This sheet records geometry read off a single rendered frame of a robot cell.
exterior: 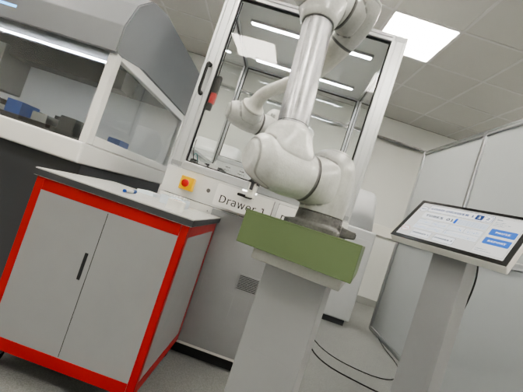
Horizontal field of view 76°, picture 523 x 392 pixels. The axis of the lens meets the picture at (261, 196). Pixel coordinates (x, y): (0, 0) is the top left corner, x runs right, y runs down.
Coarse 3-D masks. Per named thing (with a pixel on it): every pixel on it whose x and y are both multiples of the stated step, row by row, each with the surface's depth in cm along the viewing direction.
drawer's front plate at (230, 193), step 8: (224, 184) 164; (216, 192) 163; (224, 192) 163; (232, 192) 163; (240, 192) 163; (216, 200) 163; (232, 200) 163; (240, 200) 163; (248, 200) 163; (256, 200) 162; (264, 200) 162; (232, 208) 163; (240, 208) 162; (256, 208) 162; (264, 208) 162
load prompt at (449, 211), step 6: (432, 210) 173; (438, 210) 171; (444, 210) 169; (450, 210) 168; (456, 210) 166; (456, 216) 162; (462, 216) 160; (468, 216) 159; (474, 216) 157; (480, 216) 156; (486, 216) 154; (492, 216) 153
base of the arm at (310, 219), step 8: (288, 216) 108; (296, 216) 110; (304, 216) 107; (312, 216) 105; (320, 216) 105; (328, 216) 105; (304, 224) 105; (312, 224) 104; (320, 224) 104; (328, 224) 105; (336, 224) 106; (328, 232) 101; (336, 232) 101; (344, 232) 107; (352, 232) 106
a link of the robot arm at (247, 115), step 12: (336, 48) 124; (336, 60) 127; (324, 72) 132; (276, 84) 136; (252, 96) 140; (264, 96) 138; (228, 108) 142; (240, 108) 141; (252, 108) 141; (228, 120) 145; (240, 120) 143; (252, 120) 143; (252, 132) 150
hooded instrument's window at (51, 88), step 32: (0, 32) 164; (32, 32) 163; (0, 64) 163; (32, 64) 162; (64, 64) 162; (96, 64) 161; (0, 96) 162; (32, 96) 162; (64, 96) 161; (128, 96) 187; (64, 128) 160; (128, 128) 198; (160, 128) 243; (160, 160) 262
